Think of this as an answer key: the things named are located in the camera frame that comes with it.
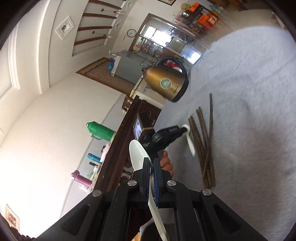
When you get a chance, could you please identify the purple water bottle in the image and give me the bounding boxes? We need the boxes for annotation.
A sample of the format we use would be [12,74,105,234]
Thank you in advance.
[71,170,92,187]

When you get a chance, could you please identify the green thermos jug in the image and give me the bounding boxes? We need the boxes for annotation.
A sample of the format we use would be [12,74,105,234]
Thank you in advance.
[86,121,116,142]

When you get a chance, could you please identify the grey refrigerator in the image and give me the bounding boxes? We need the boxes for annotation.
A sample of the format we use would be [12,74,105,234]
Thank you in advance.
[115,51,154,84]

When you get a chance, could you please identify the dark wooden chopstick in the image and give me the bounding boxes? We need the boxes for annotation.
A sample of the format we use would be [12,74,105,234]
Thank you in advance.
[189,116,212,189]
[202,93,213,178]
[196,107,215,188]
[198,107,215,187]
[188,117,210,189]

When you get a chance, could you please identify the bronze electric kettle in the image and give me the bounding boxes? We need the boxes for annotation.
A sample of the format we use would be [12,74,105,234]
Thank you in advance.
[142,56,189,102]

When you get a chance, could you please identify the teal water bottle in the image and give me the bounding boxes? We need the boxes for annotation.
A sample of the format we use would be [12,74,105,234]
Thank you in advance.
[87,153,101,163]

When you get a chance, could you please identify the white plastic spoon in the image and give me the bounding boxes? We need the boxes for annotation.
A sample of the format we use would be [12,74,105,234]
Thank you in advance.
[129,140,170,240]
[182,124,196,157]

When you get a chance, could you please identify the grey towel table cover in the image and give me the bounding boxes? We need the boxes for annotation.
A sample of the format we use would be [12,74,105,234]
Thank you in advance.
[155,26,295,240]

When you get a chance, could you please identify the round wall clock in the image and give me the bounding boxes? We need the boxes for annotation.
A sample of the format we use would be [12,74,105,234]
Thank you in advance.
[126,29,137,38]

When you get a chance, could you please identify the carved dark wooden sideboard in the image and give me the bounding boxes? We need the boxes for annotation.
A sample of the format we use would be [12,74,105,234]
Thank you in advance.
[94,96,161,192]

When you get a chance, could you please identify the person's left hand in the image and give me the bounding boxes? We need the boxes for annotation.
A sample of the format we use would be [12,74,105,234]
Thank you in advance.
[160,151,174,177]

